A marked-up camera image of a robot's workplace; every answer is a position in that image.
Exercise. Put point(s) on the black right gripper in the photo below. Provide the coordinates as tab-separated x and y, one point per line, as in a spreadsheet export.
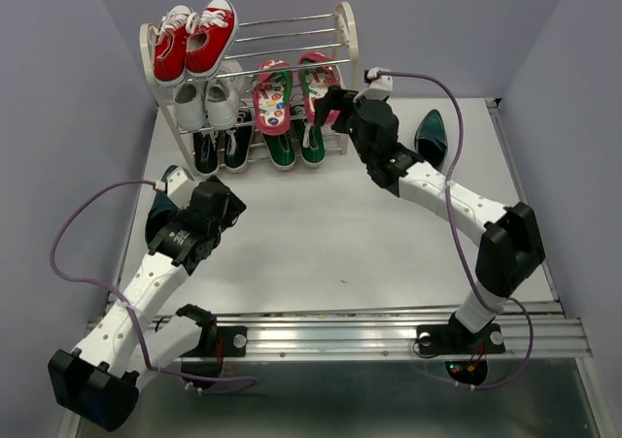
336	99

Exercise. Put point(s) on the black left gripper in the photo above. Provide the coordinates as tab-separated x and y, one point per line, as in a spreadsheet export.
233	210

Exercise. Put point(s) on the pink green sandal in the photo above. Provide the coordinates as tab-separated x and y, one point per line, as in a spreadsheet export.
316	80
272	93

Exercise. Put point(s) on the dark green loafer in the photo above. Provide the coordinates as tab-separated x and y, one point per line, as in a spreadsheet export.
158	215
430	140

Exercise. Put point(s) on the green canvas sneaker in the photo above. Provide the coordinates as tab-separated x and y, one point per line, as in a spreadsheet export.
310	138
281	151

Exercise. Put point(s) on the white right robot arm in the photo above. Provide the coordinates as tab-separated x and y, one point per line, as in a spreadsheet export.
507	237

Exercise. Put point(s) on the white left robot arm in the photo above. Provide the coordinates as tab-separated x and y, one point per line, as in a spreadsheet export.
101	378

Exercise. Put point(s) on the black canvas sneaker left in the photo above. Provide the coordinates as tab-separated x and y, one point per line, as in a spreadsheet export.
205	148

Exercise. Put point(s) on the black canvas sneaker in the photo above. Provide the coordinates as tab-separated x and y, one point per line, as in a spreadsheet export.
205	148
238	141

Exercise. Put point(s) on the black canvas sneaker right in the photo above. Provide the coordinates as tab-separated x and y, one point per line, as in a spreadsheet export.
238	141

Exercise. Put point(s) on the white sneaker right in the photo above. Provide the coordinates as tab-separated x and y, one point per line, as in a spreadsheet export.
222	96

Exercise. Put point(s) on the white sneaker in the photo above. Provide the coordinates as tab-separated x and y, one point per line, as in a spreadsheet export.
222	96
189	108

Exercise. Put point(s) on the white sneaker left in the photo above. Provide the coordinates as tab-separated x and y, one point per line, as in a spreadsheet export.
189	108

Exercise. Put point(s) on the red canvas sneaker right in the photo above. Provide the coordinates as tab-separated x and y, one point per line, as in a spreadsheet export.
211	33

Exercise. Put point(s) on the red canvas sneaker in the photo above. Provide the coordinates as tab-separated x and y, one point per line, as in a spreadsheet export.
211	33
169	42

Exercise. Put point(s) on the red canvas sneaker left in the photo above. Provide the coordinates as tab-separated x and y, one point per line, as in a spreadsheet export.
169	42

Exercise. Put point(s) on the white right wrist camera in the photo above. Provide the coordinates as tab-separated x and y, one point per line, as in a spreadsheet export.
379	85

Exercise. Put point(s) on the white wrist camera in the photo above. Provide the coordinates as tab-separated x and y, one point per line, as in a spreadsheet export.
379	85
180	185

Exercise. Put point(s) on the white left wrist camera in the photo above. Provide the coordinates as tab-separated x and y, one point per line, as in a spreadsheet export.
180	185

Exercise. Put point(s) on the aluminium mounting rail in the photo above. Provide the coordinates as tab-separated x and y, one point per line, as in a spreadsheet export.
373	335

